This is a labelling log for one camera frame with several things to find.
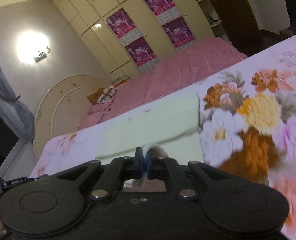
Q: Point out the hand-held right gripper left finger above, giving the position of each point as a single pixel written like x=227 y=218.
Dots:
x=139 y=162

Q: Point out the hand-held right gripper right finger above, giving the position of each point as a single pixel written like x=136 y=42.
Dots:
x=150 y=166

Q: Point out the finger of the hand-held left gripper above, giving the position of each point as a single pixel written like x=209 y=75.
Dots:
x=18 y=182

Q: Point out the pale green knit sweater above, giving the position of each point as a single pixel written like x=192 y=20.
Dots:
x=150 y=120

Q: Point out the dark window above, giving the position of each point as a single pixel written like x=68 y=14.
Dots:
x=0 y=135

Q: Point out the orange patterned pillow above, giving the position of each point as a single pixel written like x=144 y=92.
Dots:
x=103 y=95

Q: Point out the cream patterned pillow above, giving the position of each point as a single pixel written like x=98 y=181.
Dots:
x=120 y=78

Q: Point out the cream arched headboard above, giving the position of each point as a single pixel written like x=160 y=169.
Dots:
x=60 y=105

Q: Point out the grey curtain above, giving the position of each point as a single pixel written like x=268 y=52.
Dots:
x=8 y=90

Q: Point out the pink bedspread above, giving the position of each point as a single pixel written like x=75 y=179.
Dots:
x=175 y=75

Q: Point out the floral purple bedsheet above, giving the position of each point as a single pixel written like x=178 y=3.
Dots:
x=262 y=130

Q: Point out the cream wardrobe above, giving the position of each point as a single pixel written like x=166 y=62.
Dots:
x=138 y=25

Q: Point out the cream open shelf unit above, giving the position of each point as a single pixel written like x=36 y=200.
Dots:
x=207 y=7

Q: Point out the dark wooden door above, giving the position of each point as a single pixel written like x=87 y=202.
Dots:
x=235 y=17

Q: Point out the magenta wall poster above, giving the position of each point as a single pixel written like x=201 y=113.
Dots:
x=119 y=21
x=158 y=0
x=178 y=31
x=141 y=51

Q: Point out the wall lamp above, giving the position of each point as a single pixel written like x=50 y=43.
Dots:
x=41 y=55

